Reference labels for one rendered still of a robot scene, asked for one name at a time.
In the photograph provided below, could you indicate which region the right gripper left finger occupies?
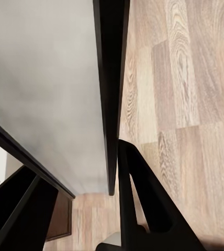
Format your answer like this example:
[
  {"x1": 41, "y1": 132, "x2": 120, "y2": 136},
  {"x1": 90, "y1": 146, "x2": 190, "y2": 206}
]
[{"x1": 0, "y1": 164, "x2": 59, "y2": 251}]

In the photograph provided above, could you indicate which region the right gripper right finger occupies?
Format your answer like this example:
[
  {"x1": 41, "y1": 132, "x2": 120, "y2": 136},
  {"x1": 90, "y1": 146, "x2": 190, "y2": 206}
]
[{"x1": 118, "y1": 139, "x2": 206, "y2": 251}]

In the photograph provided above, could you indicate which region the hardback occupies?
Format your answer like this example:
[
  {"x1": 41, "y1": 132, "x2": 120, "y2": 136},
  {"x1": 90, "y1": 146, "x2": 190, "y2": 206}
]
[{"x1": 0, "y1": 0, "x2": 131, "y2": 199}]

